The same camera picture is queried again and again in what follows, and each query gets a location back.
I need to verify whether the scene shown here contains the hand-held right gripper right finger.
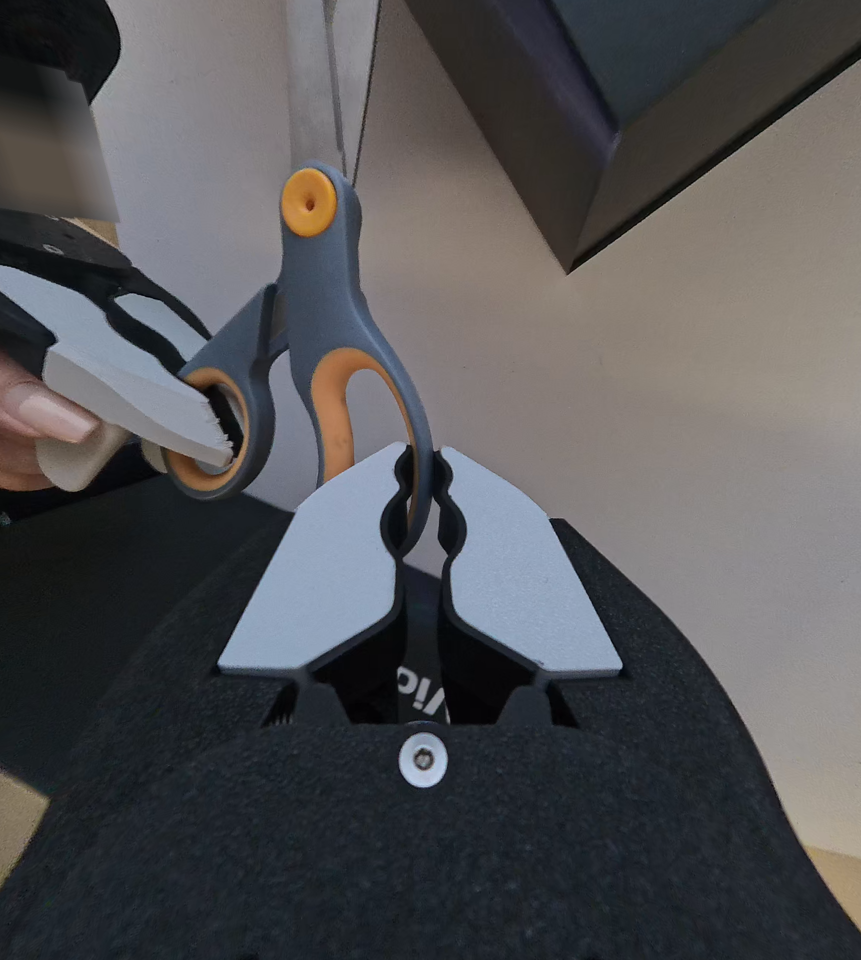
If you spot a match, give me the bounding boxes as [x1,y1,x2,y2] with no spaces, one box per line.
[435,447,626,681]

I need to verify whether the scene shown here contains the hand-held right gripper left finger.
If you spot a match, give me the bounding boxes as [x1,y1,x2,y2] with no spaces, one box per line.
[216,442,411,675]

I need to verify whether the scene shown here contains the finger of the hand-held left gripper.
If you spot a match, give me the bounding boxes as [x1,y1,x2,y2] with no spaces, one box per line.
[0,257,237,495]
[111,292,212,370]

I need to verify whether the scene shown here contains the grey orange scissors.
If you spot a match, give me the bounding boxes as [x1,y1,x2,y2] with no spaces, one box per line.
[164,0,437,558]

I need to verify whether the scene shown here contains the black board panel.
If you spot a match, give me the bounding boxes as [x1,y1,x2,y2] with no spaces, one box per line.
[402,0,861,276]

